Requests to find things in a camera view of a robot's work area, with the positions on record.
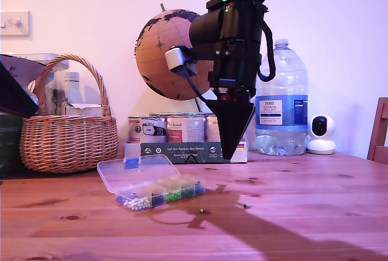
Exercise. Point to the pile of white pins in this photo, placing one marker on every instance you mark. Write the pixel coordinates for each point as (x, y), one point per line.
(138, 203)

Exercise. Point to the tin can with flag print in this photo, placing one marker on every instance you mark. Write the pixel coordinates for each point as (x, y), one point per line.
(211, 130)

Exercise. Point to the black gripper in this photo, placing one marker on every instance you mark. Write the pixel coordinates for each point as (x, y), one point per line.
(236, 64)

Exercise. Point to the tin can with black label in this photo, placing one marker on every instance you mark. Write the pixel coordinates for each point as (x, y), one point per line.
(147, 129)

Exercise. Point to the large clear water bottle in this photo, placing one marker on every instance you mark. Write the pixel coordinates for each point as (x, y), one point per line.
(285, 97)

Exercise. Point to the dark green pin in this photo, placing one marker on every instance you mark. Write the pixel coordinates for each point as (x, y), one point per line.
(244, 205)

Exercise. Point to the clear plastic container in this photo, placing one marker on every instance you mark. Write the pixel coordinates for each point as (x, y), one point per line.
(62, 64)

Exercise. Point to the pale cardboard carton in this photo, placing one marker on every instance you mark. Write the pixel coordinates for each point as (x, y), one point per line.
(83, 110)

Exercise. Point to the clear plastic pin organizer box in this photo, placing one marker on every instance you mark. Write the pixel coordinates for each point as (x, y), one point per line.
(139, 173)

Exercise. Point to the small white round camera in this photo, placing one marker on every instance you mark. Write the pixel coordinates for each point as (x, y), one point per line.
(322, 134)

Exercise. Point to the pile of light green pins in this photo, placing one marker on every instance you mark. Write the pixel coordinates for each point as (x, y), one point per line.
(172, 196)

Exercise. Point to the pile of dark green pins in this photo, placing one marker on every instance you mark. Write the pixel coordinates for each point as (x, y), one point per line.
(188, 193)

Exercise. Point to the tin can with red label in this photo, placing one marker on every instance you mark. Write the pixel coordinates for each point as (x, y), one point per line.
(185, 129)

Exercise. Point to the dark pet food bag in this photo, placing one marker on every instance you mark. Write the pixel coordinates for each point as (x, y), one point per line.
(9, 149)

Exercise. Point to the wooden chair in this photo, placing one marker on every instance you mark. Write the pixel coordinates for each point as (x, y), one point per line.
(379, 140)

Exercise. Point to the clear plastic bag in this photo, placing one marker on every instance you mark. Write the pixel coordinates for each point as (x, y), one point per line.
(56, 91)

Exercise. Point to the pile of dark blue pins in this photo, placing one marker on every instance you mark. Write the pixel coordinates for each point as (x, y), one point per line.
(119, 200)

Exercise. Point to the white wall light switch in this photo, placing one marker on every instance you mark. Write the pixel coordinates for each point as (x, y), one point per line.
(15, 24)

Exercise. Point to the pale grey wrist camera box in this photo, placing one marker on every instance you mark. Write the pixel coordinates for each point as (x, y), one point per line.
(175, 58)

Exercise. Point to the pile of black pins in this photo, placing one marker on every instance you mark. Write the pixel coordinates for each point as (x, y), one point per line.
(157, 201)

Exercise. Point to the white plastic bottle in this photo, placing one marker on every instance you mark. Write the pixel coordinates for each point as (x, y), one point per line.
(72, 88)

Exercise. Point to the cork globe on metal stand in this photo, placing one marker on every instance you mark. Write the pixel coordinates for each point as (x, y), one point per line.
(151, 67)

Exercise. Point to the dark green cardboard box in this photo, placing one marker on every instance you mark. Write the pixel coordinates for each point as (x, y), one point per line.
(182, 152)

